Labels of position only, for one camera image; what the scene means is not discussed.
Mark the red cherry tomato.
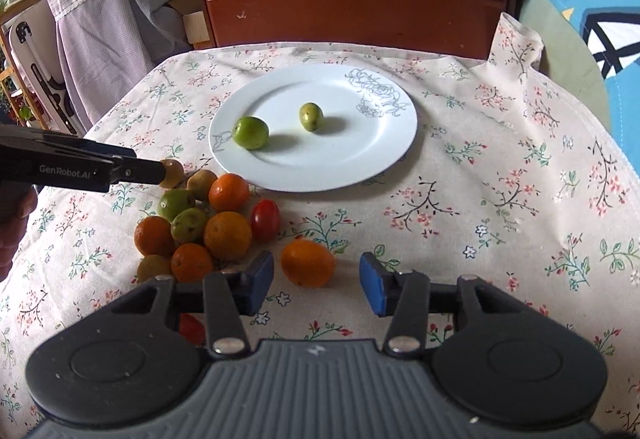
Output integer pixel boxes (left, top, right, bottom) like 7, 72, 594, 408
250, 199, 280, 243
178, 313, 206, 347

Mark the white folding stand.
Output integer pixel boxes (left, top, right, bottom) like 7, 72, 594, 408
9, 12, 85, 136

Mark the cardboard box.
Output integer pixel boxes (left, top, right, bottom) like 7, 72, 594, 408
167, 0, 214, 49

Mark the white plate with rose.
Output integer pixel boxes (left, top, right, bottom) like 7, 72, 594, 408
208, 64, 418, 193

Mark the floral tablecloth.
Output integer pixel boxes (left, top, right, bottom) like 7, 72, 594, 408
0, 11, 640, 439

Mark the orange mandarin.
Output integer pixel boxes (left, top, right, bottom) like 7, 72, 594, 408
134, 216, 176, 258
280, 240, 336, 289
203, 211, 253, 263
170, 243, 214, 283
208, 173, 250, 212

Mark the person left hand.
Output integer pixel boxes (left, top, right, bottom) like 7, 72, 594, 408
0, 185, 38, 281

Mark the small green jujube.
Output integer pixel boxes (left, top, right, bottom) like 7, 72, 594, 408
298, 102, 324, 132

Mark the blue patterned cushion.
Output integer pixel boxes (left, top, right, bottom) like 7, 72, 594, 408
487, 0, 640, 160

